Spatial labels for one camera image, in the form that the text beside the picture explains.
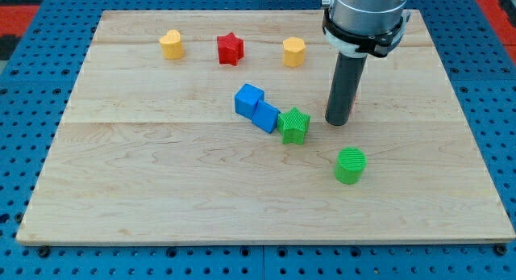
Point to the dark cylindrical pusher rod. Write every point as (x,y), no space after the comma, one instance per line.
(345,81)

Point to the black white tool mount collar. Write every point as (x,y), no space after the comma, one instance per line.
(357,46)

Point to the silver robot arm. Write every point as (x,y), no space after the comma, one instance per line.
(358,29)

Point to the yellow hexagon block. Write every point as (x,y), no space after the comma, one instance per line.
(294,50)

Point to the green star block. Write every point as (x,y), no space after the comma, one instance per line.
(293,126)

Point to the green cylinder block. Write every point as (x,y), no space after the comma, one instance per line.
(350,165)

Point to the blue cube block lower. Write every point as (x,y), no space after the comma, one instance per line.
(265,116)

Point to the blue cube block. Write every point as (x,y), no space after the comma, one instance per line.
(265,116)
(246,100)

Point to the blue cube block upper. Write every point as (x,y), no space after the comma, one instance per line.
(246,100)

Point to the red star block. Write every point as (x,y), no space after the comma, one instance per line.
(230,49)

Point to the wooden board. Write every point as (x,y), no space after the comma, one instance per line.
(151,152)

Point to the yellow heart block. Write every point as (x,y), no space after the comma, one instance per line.
(171,45)

